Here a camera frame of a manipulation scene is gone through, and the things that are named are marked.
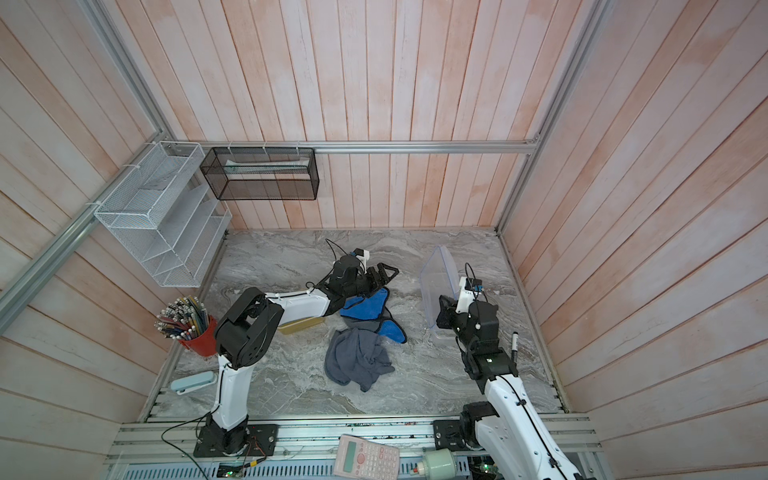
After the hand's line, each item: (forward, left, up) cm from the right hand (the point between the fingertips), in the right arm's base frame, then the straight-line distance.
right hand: (442, 295), depth 81 cm
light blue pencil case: (-22, +68, -12) cm, 72 cm away
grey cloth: (-13, +23, -11) cm, 29 cm away
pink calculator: (-37, +21, -15) cm, 45 cm away
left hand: (+10, +13, -7) cm, 18 cm away
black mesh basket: (+44, +60, +9) cm, 75 cm away
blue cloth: (+3, +21, -12) cm, 24 cm away
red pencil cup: (-10, +68, +2) cm, 68 cm away
